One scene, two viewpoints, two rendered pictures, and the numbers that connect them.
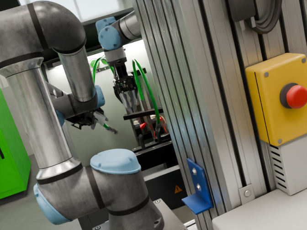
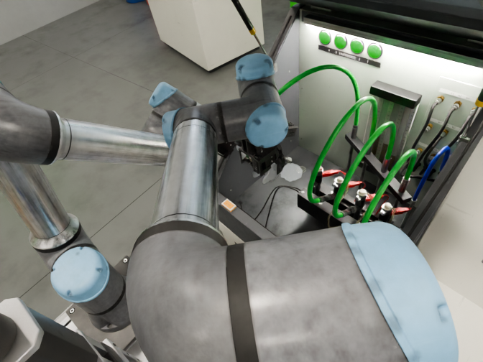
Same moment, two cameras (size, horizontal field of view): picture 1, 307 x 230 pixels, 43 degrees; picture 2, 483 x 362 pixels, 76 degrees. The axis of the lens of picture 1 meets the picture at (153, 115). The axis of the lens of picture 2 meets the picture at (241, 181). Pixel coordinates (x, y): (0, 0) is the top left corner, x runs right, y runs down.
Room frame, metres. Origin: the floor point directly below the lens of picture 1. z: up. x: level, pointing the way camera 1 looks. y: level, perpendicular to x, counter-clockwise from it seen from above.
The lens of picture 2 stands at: (1.14, -0.40, 1.87)
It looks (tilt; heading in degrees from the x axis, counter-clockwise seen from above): 48 degrees down; 63
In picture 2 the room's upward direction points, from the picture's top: 12 degrees counter-clockwise
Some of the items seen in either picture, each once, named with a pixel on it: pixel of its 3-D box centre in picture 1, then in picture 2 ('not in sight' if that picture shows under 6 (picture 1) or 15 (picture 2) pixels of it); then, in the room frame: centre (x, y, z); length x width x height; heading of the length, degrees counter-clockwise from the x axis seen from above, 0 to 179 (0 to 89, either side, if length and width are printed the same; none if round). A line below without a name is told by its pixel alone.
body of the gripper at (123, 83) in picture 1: (122, 75); (260, 144); (1.45, 0.07, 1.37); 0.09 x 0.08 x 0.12; 8
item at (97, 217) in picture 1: (163, 191); (274, 251); (1.44, 0.05, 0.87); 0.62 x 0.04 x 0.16; 98
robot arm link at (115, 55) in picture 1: (116, 54); not in sight; (1.46, 0.07, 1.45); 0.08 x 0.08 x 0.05
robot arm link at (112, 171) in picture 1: (116, 177); (87, 278); (0.94, 0.14, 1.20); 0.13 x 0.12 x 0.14; 100
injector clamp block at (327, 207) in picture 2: (172, 154); (343, 222); (1.69, -0.03, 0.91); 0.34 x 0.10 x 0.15; 98
